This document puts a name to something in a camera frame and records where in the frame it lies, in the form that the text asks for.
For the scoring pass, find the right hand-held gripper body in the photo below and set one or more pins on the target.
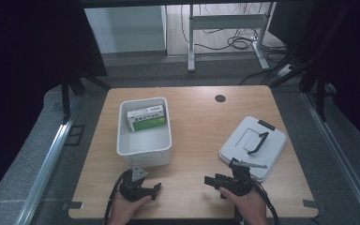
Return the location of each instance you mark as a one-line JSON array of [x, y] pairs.
[[241, 182]]

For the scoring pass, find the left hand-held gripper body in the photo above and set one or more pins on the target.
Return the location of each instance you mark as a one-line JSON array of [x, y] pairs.
[[132, 187]]

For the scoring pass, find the white plastic bin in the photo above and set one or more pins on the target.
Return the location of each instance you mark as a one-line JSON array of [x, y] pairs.
[[143, 146]]

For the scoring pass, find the person's left hand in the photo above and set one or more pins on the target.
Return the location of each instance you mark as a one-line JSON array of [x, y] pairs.
[[123, 209]]

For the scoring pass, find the person's right hand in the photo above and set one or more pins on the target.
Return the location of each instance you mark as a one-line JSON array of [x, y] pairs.
[[248, 207]]

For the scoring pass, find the green and white box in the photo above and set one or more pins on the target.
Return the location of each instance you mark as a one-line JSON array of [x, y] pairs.
[[147, 120]]

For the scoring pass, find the black round table grommet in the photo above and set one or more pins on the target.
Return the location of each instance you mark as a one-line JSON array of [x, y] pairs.
[[220, 98]]

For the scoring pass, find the black stand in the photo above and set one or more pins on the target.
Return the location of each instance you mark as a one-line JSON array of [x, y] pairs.
[[320, 81], [66, 93]]

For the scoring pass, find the white power strip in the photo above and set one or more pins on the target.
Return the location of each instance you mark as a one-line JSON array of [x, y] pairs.
[[285, 70]]

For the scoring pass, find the white cabinet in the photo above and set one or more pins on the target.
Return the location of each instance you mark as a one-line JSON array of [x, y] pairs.
[[125, 28]]

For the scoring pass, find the dark curtain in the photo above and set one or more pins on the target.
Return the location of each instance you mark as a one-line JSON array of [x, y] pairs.
[[28, 62], [356, 62]]

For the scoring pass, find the black square floor frame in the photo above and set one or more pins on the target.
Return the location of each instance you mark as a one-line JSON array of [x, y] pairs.
[[74, 136]]

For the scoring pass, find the metal floor rail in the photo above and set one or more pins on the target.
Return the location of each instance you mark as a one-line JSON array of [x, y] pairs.
[[340, 156], [47, 168]]

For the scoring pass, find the white metal desk frame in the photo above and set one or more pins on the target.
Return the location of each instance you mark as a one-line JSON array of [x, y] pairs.
[[228, 21]]

